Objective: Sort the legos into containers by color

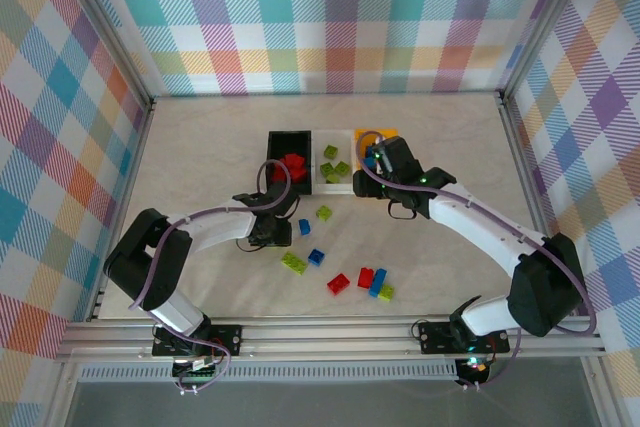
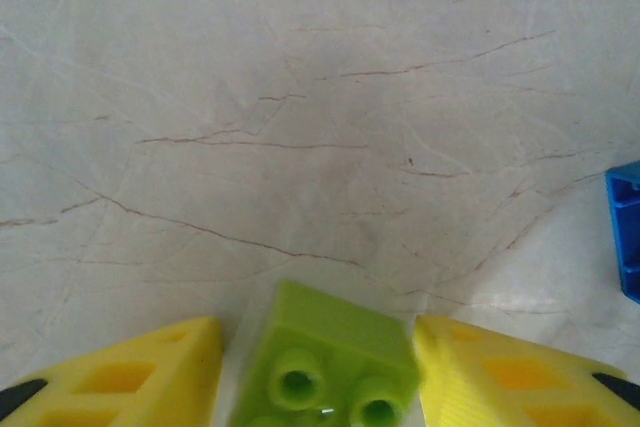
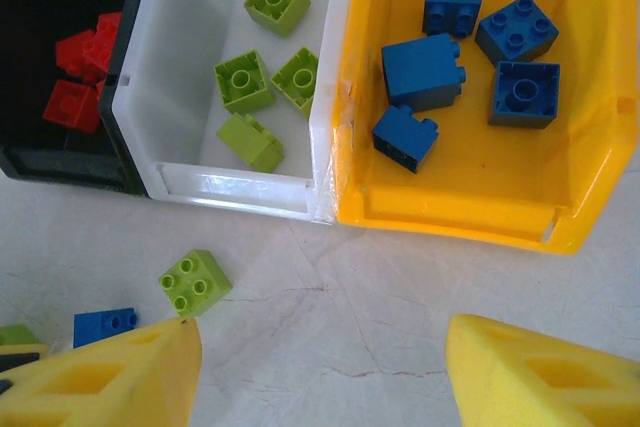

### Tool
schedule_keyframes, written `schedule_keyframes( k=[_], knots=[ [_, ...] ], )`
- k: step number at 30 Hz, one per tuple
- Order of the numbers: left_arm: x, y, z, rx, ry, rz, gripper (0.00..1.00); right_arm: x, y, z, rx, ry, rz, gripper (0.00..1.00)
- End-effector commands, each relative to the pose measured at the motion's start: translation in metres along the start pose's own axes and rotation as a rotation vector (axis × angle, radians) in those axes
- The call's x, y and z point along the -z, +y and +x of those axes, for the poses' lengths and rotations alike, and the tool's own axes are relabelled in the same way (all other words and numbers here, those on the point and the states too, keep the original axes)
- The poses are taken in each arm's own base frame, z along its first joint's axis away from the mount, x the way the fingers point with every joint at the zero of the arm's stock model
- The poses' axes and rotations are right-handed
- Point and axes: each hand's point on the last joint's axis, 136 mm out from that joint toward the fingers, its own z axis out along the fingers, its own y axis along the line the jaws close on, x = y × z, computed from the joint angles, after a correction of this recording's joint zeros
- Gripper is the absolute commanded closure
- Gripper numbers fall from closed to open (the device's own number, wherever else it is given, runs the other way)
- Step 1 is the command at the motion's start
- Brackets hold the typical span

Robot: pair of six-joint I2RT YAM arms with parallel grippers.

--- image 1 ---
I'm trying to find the long green lego brick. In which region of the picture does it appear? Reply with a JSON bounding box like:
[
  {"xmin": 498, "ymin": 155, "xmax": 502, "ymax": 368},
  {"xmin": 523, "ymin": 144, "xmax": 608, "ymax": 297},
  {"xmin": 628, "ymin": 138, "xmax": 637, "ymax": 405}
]
[{"xmin": 280, "ymin": 251, "xmax": 310, "ymax": 276}]

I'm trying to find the long blue lego brick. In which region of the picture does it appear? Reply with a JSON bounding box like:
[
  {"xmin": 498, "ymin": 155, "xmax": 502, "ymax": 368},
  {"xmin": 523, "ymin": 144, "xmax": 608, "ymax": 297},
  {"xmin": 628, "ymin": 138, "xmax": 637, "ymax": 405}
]
[{"xmin": 368, "ymin": 268, "xmax": 389, "ymax": 298}]

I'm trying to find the yellow plastic bin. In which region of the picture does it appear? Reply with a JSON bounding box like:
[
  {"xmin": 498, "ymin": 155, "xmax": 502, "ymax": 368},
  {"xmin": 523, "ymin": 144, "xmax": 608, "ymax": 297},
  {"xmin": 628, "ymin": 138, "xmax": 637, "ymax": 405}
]
[{"xmin": 353, "ymin": 127, "xmax": 400, "ymax": 173}]

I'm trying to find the white plastic bin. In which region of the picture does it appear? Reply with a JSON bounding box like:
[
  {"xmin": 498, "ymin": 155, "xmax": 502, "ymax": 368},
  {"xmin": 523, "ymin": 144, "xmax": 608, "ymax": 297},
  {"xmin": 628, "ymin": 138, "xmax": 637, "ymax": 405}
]
[{"xmin": 309, "ymin": 129, "xmax": 357, "ymax": 196}]

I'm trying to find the black plastic bin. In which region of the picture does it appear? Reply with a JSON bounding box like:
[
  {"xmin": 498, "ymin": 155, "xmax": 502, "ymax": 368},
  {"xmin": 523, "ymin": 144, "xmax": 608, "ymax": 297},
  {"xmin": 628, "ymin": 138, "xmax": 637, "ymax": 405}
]
[{"xmin": 266, "ymin": 130, "xmax": 314, "ymax": 197}]

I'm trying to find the small controller circuit board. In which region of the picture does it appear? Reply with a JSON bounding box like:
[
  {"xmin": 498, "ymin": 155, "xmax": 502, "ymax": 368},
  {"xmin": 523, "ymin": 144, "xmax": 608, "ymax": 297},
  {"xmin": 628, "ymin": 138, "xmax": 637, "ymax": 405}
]
[
  {"xmin": 172, "ymin": 356, "xmax": 222, "ymax": 379},
  {"xmin": 459, "ymin": 355, "xmax": 490, "ymax": 374}
]

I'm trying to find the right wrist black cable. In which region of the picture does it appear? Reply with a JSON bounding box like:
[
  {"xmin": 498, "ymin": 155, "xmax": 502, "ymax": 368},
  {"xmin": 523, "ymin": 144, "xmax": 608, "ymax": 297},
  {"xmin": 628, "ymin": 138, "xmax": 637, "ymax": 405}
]
[{"xmin": 388, "ymin": 199, "xmax": 417, "ymax": 222}]

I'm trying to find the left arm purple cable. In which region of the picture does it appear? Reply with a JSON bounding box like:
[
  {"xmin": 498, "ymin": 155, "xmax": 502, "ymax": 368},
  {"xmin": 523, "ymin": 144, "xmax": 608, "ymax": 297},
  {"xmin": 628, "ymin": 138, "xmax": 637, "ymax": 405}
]
[{"xmin": 128, "ymin": 159, "xmax": 292, "ymax": 397}]

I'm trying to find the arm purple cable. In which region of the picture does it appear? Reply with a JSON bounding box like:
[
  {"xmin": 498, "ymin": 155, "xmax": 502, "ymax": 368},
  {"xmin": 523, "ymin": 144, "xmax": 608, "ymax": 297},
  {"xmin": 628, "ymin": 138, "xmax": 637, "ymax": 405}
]
[
  {"xmin": 354, "ymin": 130, "xmax": 599, "ymax": 393},
  {"xmin": 128, "ymin": 159, "xmax": 292, "ymax": 397}
]

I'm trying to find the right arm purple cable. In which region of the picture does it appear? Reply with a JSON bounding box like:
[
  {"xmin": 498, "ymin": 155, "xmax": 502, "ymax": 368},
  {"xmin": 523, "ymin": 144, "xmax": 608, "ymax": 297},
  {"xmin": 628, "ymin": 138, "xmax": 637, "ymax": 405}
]
[{"xmin": 354, "ymin": 130, "xmax": 599, "ymax": 393}]

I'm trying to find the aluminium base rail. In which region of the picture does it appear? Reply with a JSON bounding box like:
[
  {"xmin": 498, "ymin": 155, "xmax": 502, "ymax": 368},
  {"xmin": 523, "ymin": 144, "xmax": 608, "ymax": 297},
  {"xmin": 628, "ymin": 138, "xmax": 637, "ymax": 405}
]
[{"xmin": 54, "ymin": 319, "xmax": 606, "ymax": 361}]

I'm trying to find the aluminium side rail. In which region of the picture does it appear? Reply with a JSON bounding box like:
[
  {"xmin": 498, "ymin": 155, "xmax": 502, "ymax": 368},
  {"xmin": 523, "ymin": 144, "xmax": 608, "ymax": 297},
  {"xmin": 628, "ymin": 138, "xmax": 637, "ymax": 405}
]
[
  {"xmin": 87, "ymin": 99, "xmax": 157, "ymax": 323},
  {"xmin": 497, "ymin": 94, "xmax": 591, "ymax": 321}
]

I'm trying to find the grey slotted cable duct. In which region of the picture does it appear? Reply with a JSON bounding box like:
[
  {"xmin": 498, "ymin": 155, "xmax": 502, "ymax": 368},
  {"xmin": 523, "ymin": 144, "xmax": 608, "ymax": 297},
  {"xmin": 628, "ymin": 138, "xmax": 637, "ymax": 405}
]
[{"xmin": 79, "ymin": 365, "xmax": 461, "ymax": 382}]

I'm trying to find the aluminium frame post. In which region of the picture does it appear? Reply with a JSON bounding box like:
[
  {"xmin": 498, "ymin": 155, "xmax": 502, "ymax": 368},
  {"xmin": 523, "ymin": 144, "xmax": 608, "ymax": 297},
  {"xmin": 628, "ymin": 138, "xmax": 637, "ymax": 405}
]
[
  {"xmin": 496, "ymin": 0, "xmax": 596, "ymax": 103},
  {"xmin": 57, "ymin": 0, "xmax": 157, "ymax": 113}
]

